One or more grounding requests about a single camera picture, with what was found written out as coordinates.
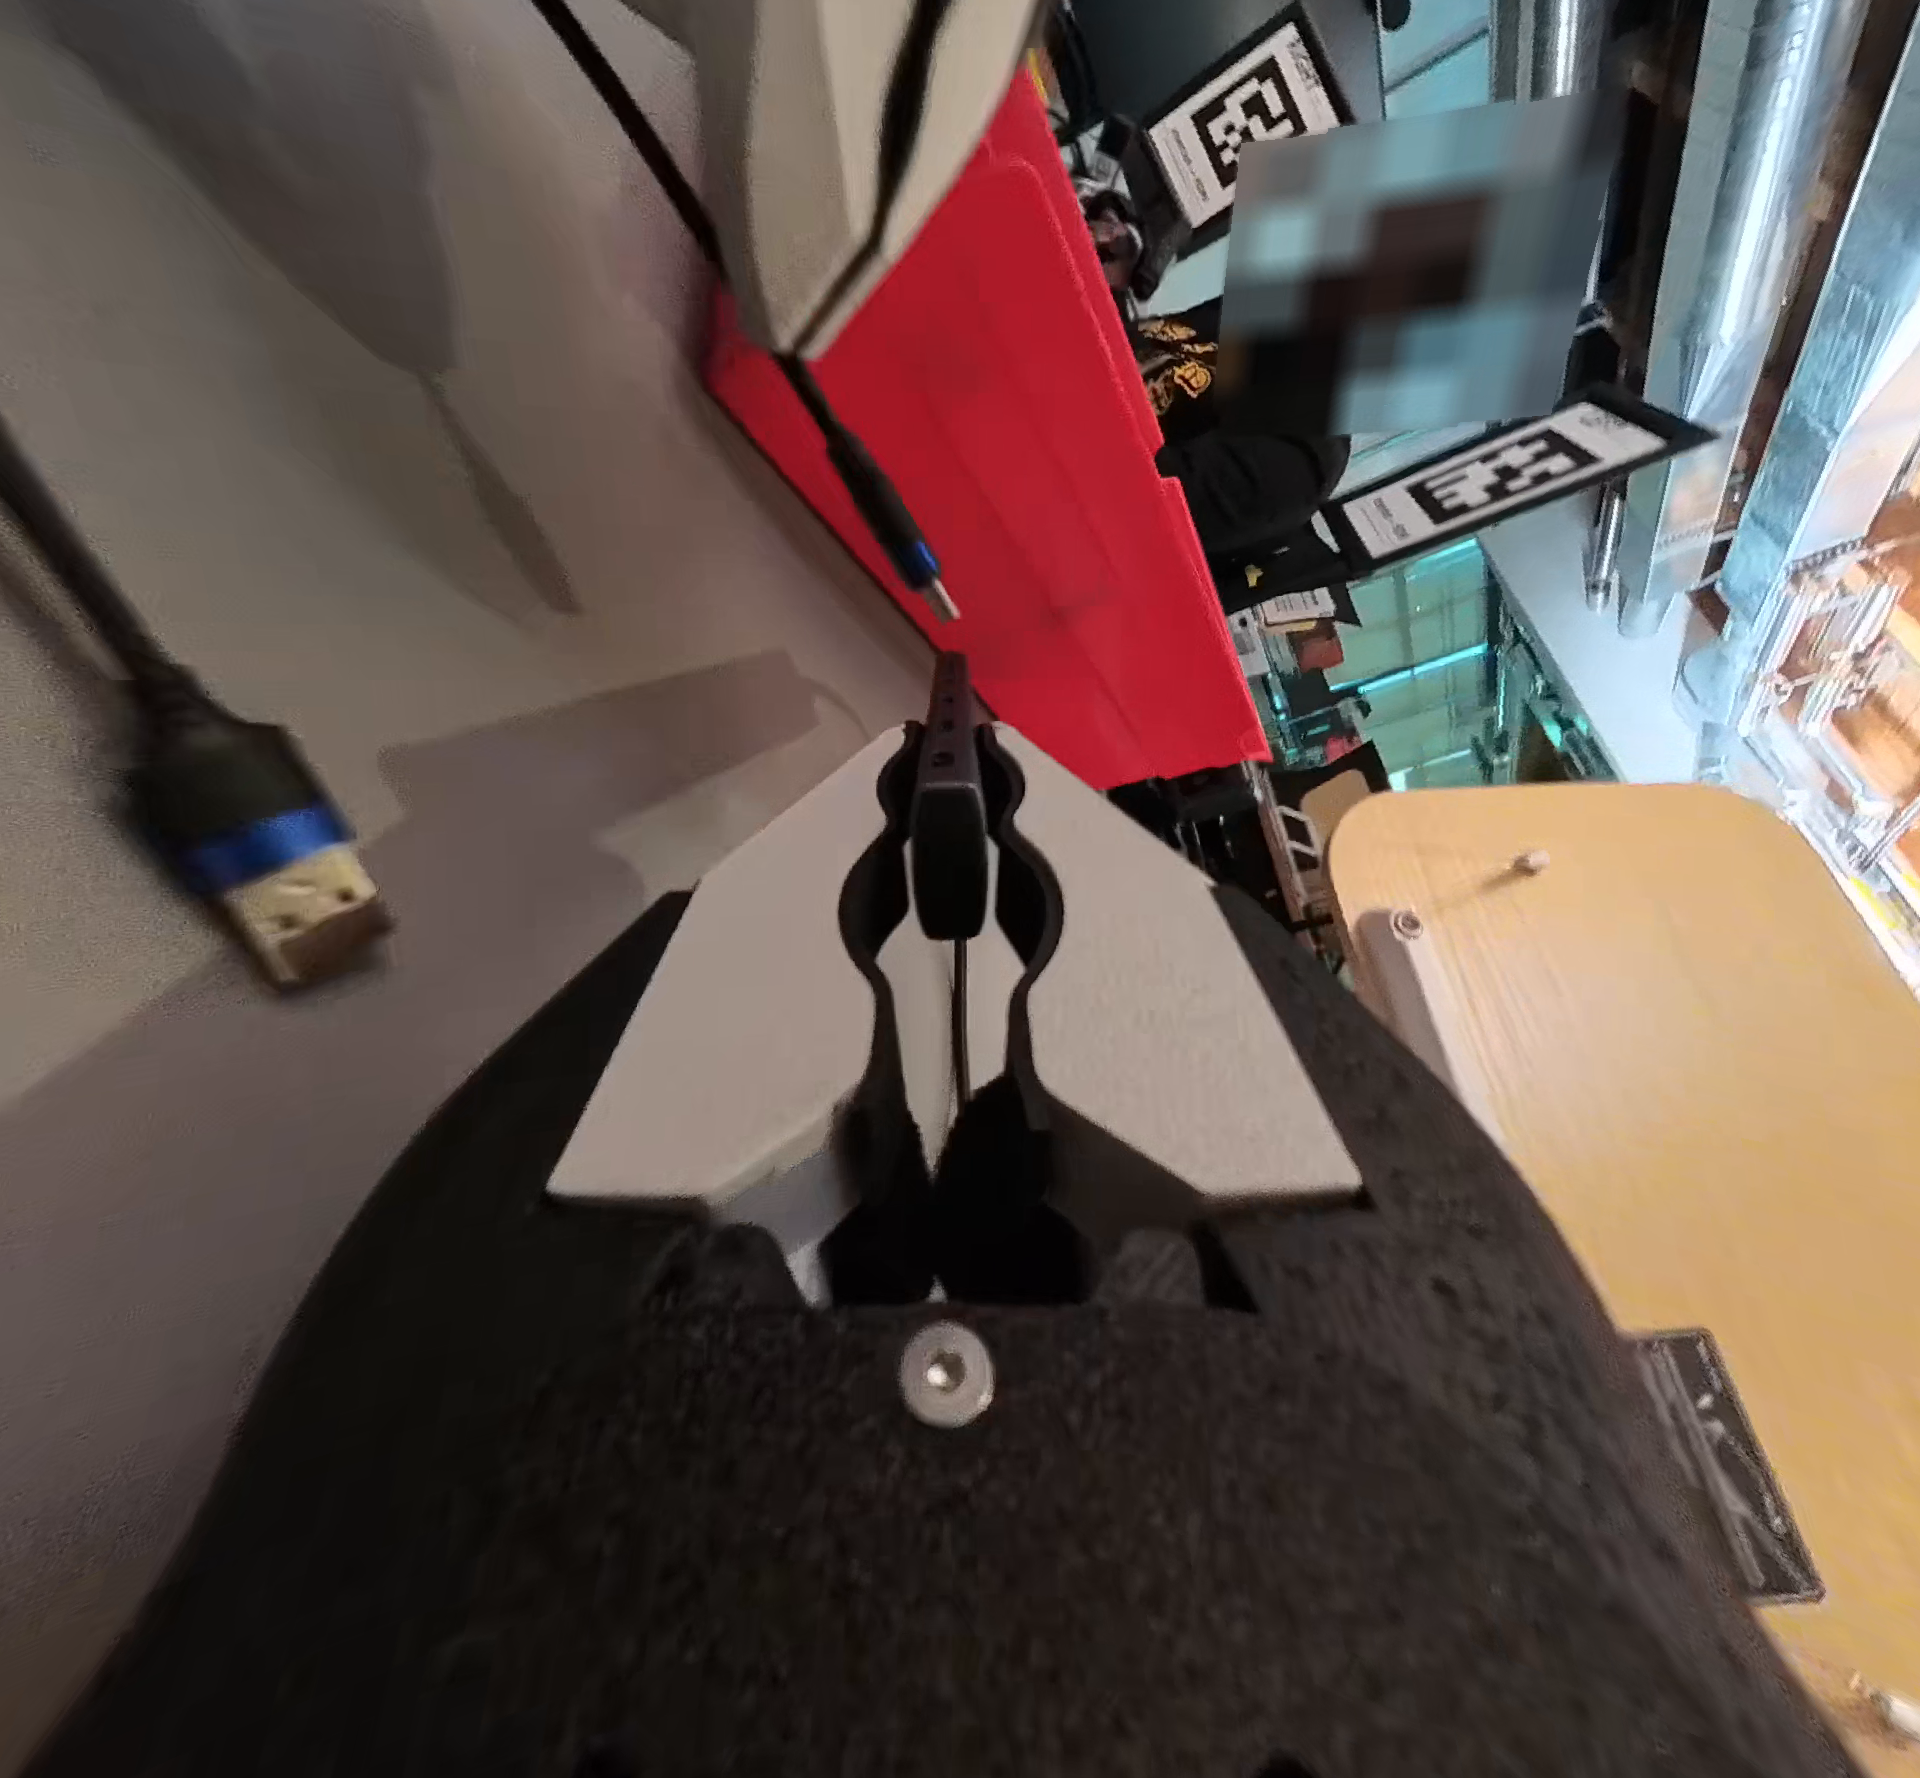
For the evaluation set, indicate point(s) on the red plastic bin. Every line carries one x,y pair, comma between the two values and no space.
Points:
1021,457

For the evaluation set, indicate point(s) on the grey USB hub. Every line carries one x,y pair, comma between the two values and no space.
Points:
949,877

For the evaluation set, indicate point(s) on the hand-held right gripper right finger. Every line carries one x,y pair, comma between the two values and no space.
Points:
1184,1058

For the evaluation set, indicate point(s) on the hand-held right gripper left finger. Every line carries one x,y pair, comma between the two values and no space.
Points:
720,1058

